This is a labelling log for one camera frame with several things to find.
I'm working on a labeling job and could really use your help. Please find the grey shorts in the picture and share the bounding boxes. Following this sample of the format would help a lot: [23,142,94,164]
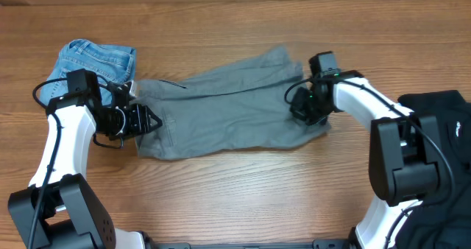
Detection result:
[135,46,330,160]

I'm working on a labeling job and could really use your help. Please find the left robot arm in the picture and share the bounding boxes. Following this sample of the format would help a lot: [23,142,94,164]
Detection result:
[7,69,163,249]

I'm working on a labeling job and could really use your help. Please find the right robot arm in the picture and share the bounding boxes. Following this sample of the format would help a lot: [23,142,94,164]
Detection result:
[285,52,456,248]

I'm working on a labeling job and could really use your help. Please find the folded blue denim jeans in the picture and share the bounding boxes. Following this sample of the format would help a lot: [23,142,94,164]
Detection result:
[39,39,136,105]

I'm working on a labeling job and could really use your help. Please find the black garment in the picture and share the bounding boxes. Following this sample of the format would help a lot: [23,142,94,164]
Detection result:
[395,90,471,249]

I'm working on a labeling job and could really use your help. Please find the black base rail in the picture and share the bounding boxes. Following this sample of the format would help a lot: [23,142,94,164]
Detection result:
[145,239,356,249]

